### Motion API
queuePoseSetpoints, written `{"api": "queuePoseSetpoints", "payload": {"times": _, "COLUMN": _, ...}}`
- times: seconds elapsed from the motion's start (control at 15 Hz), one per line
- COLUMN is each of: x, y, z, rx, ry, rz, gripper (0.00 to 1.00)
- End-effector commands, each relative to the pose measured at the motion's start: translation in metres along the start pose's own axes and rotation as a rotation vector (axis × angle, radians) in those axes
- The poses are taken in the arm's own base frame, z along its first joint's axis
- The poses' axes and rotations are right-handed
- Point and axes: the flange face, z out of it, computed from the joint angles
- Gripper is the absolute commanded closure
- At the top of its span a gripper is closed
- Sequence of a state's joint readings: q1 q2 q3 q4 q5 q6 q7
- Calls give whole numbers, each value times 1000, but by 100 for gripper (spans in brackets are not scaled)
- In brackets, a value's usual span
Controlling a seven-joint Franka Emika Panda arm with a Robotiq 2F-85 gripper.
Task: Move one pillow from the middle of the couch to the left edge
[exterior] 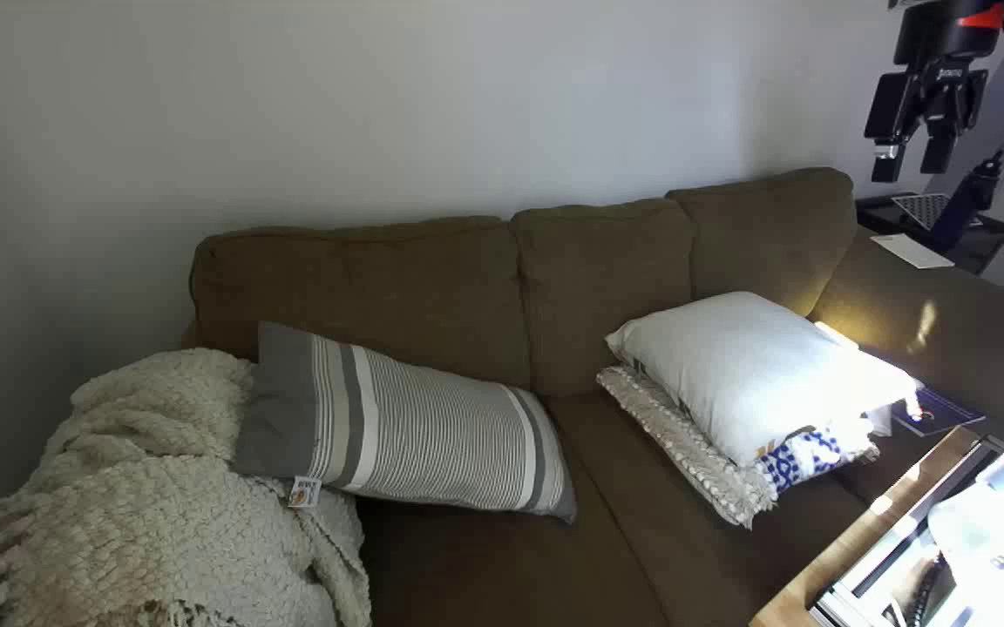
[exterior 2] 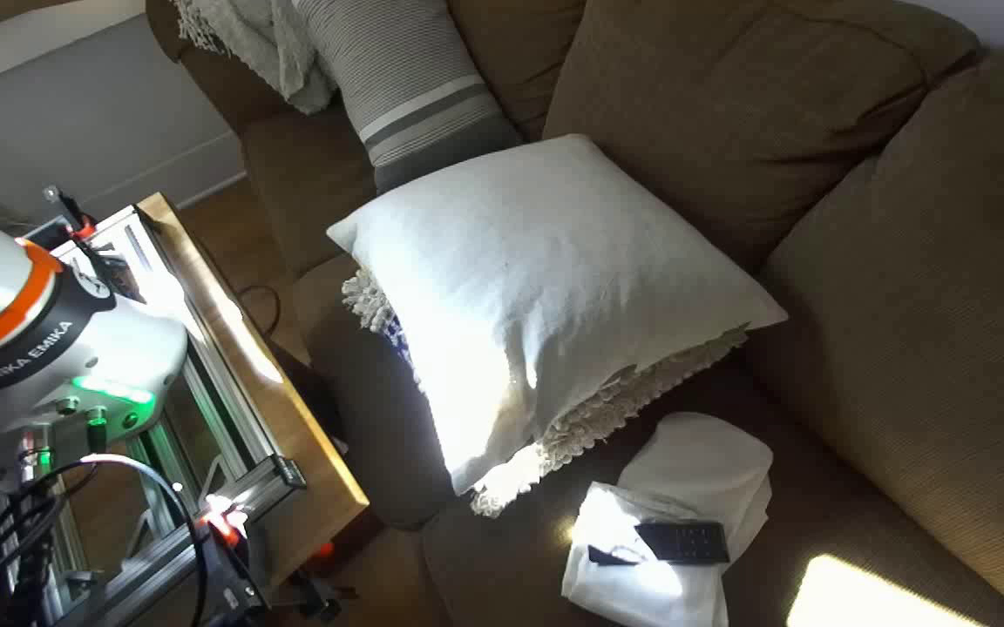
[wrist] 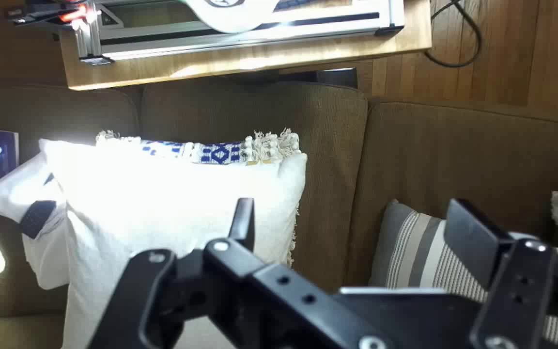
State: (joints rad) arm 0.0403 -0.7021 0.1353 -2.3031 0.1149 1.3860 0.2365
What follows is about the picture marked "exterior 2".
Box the brown fabric couch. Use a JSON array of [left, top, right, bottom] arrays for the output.
[[147, 0, 1004, 627]]

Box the wooden top robot table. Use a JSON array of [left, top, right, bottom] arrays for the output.
[[133, 187, 372, 588]]

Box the aluminium profile frame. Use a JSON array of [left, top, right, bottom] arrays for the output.
[[44, 206, 308, 627]]

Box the black remote control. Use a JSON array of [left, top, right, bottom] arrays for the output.
[[634, 518, 733, 568]]

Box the gray white striped pillow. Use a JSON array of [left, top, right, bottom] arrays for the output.
[[308, 0, 525, 195]]

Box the thin black floor cable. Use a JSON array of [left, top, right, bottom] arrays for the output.
[[233, 277, 287, 342]]

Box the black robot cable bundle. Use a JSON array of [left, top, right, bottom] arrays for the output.
[[0, 450, 217, 627]]

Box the white folded cloth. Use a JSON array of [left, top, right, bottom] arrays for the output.
[[556, 410, 776, 627]]

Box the red black clamp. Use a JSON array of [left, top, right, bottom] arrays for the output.
[[197, 498, 251, 550], [43, 184, 103, 247]]

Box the white knit throw blanket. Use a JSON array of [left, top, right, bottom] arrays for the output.
[[169, 0, 338, 117]]

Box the white-backed wavy print pillow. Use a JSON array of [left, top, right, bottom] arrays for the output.
[[325, 131, 791, 498]]

